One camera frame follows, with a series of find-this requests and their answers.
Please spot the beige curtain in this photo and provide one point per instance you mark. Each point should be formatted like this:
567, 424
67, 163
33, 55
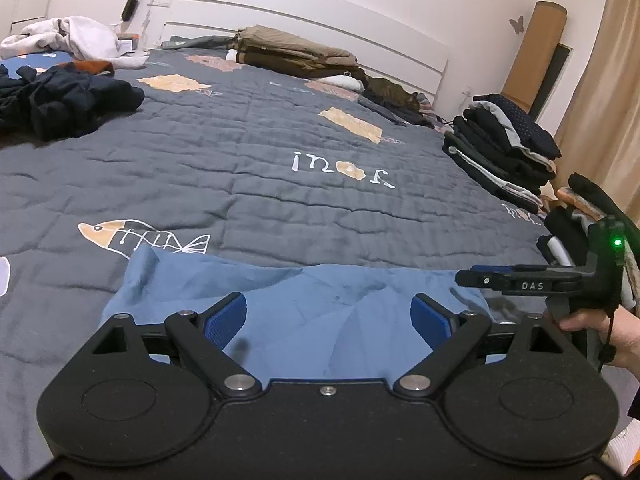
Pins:
610, 85

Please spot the stack of folded khaki clothes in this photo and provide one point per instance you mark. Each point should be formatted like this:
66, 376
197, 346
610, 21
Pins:
295, 52

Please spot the small white cloth roll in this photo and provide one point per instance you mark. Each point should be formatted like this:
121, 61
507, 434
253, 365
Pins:
231, 55

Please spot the tall stack of dark clothes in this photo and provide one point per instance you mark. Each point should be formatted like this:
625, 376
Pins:
500, 150

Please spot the cardboard roll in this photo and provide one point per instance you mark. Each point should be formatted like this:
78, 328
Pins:
537, 50

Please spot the blue garment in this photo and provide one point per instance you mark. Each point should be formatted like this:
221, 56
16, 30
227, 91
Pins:
325, 300

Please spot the camouflage garment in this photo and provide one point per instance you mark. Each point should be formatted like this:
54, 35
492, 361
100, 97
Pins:
395, 97

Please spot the dark grey garment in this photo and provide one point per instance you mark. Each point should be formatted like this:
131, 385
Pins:
200, 42

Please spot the white headboard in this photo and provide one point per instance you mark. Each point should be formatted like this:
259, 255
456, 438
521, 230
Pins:
300, 10

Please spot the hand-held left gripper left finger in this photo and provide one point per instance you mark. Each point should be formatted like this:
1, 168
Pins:
227, 320

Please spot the white folded cloth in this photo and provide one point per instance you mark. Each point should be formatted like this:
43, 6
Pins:
345, 81

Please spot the blue patterned pillow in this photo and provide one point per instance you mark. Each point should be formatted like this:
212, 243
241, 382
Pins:
35, 59

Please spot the black hairbrush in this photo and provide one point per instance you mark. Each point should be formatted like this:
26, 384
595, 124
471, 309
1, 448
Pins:
131, 7

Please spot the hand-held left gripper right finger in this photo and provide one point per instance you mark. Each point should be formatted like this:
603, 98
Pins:
430, 317

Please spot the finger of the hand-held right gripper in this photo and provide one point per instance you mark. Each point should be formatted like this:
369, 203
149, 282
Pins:
490, 268
530, 282

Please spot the pile of white clothes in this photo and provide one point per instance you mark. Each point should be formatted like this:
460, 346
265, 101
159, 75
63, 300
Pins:
75, 37

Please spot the butterfly wall sticker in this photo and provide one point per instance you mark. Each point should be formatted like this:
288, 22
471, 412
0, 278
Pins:
516, 25

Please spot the pile of navy clothes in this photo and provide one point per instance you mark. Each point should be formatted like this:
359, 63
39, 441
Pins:
65, 105

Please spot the dark framed board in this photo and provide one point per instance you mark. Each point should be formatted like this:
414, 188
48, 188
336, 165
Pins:
552, 80

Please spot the brown garment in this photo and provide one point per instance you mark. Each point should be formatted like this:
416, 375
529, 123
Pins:
90, 66

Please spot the stack of mixed folded clothes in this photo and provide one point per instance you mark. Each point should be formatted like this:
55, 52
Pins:
570, 225

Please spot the grey printed quilt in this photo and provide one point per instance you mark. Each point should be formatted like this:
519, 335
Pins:
225, 160

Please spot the person's right hand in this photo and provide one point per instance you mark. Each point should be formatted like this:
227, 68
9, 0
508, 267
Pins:
627, 332

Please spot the orange white box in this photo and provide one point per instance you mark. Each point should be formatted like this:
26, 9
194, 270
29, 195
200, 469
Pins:
127, 42

